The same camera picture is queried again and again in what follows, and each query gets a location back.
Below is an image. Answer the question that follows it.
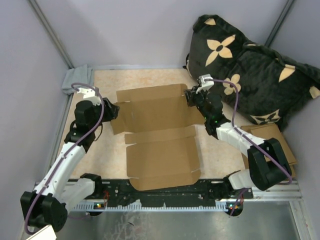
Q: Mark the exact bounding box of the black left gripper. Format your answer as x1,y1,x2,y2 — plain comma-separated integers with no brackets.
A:
90,97,120,131

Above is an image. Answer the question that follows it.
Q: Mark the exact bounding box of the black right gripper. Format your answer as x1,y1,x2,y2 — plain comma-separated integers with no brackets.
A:
184,85,210,121

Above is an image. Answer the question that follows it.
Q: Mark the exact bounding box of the brown cardboard box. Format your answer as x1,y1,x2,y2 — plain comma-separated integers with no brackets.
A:
111,83,205,191

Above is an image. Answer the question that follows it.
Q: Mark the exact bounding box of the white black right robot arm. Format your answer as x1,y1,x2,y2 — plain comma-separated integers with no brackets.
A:
184,86,292,198

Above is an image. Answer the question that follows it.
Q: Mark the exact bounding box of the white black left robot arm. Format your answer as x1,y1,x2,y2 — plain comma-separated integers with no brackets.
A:
20,97,120,235

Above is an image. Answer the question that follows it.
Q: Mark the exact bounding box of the small folded cardboard box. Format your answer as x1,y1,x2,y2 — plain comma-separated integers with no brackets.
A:
249,124,299,166

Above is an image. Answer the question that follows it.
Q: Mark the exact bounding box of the large folded cardboard box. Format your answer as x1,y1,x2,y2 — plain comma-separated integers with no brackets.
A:
239,124,297,173

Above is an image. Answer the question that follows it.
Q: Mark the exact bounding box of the grey folded cloth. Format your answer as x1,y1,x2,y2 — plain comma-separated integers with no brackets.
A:
61,64,94,95

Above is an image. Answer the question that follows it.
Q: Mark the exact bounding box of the black floral plush pillow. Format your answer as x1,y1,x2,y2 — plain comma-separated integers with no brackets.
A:
185,14,320,129

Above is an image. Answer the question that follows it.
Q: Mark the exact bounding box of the white sheet corner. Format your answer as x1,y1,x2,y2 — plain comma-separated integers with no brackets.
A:
27,225,57,240

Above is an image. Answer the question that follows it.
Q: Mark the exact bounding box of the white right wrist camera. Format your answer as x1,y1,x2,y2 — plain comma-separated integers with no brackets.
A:
196,74,215,94

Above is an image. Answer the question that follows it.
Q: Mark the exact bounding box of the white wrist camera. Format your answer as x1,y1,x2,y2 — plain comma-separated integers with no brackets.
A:
77,86,102,106
196,74,215,94

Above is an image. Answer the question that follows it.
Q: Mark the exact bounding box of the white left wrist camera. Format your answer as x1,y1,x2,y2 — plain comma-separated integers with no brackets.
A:
77,86,102,106

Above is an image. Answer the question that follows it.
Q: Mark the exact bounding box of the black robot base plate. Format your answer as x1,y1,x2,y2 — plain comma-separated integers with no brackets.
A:
85,179,253,216

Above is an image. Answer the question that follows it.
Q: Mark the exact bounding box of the white perforated cable duct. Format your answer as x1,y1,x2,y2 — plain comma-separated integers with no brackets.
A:
71,200,229,213

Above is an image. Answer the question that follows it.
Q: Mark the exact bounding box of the aluminium rail frame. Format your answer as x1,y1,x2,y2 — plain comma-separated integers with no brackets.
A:
42,178,301,205

